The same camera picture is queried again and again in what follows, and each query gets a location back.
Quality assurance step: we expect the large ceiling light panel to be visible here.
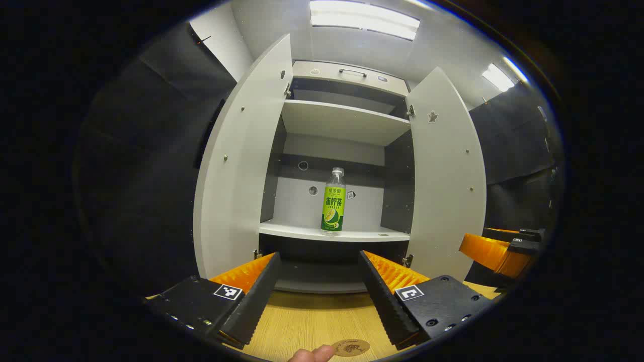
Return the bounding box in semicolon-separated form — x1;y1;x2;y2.
309;0;421;41

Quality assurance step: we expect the grey cabinet door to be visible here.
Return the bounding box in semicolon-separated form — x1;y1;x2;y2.
405;67;487;282
193;34;293;280

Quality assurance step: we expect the black backdrop cloth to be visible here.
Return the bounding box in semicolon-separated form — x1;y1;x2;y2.
73;23;561;302

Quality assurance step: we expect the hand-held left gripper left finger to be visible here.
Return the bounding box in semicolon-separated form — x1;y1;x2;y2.
146;252;281;350

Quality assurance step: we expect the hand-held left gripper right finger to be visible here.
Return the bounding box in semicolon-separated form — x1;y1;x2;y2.
358;250;496;351

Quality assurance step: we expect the green label plastic bottle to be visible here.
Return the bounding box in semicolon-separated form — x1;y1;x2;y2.
321;167;347;236

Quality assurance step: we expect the small ceiling light panel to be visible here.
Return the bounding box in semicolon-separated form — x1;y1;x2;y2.
481;56;529;93

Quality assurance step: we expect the round wooden coaster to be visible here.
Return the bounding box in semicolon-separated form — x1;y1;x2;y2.
332;339;371;357

